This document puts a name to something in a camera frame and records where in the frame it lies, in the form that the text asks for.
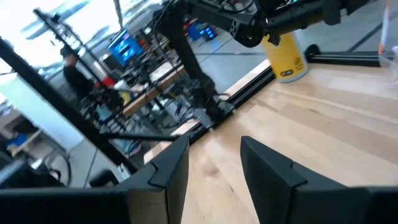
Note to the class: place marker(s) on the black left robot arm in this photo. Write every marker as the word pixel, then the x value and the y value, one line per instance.
pixel 186 59

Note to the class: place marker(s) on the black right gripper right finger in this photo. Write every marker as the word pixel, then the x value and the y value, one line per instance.
pixel 273 193

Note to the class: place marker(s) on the yellow canister with white lid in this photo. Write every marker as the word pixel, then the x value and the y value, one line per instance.
pixel 284 59

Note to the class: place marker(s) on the person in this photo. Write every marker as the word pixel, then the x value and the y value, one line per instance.
pixel 76 79

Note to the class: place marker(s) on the black frame post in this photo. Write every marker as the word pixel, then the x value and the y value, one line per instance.
pixel 62 107

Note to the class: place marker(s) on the wooden workbench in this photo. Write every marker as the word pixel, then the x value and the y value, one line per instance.
pixel 146 96

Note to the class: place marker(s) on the bare orange white toothbrush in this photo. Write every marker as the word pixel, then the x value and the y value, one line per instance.
pixel 385 25

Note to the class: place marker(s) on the blue lit monitor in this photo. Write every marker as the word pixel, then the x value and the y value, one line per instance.
pixel 124 46

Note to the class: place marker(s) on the blue crate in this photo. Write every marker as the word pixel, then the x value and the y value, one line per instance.
pixel 202 31

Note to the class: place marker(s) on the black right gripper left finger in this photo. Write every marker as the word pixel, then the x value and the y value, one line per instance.
pixel 161 186

